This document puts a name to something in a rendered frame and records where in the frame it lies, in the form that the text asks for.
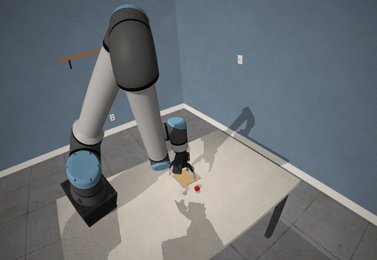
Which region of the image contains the tan flat mat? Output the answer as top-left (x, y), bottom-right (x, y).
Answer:
top-left (173, 169), bottom-right (200, 187)

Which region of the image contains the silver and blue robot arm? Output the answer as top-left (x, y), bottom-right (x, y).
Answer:
top-left (66, 4), bottom-right (189, 207)

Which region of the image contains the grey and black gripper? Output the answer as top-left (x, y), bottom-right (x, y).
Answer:
top-left (169, 150), bottom-right (196, 180)

